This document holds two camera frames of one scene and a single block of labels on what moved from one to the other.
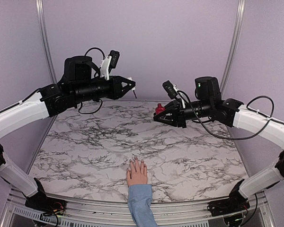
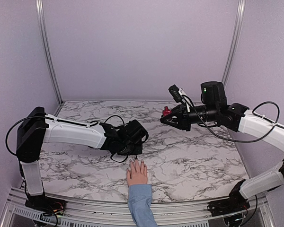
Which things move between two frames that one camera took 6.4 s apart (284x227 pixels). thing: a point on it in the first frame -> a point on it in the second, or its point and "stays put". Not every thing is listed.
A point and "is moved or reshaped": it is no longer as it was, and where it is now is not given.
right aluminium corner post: (234, 46) stays put
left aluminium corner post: (43, 34) stays put
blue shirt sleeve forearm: (139, 203) stays put
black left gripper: (116, 89) -> (138, 150)
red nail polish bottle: (159, 109) is moved or reshaped
